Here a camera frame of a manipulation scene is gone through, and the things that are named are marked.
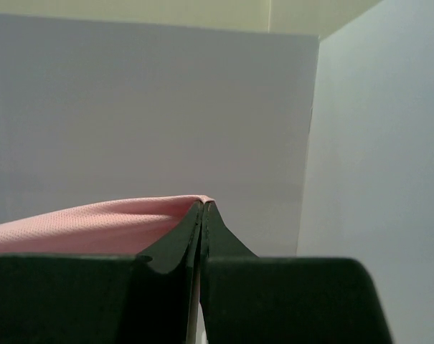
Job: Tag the pink t-shirt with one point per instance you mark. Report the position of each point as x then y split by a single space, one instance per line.
125 226

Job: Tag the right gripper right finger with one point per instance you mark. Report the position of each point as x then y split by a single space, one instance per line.
250 299

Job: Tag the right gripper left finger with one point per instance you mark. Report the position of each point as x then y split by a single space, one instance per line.
102 298

